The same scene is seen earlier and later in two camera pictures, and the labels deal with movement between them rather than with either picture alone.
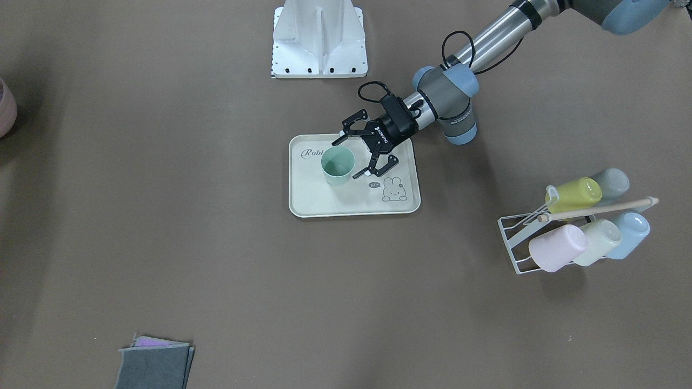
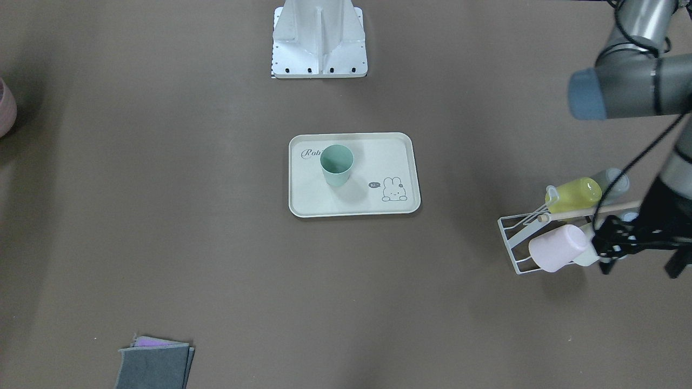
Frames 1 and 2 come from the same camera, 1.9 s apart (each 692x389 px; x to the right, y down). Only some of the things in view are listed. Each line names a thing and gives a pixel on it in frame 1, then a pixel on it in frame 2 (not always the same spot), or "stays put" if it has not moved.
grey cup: [614, 183] stays put
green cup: [337, 163] stays put
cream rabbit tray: [396, 191] stays put
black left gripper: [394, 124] -> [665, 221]
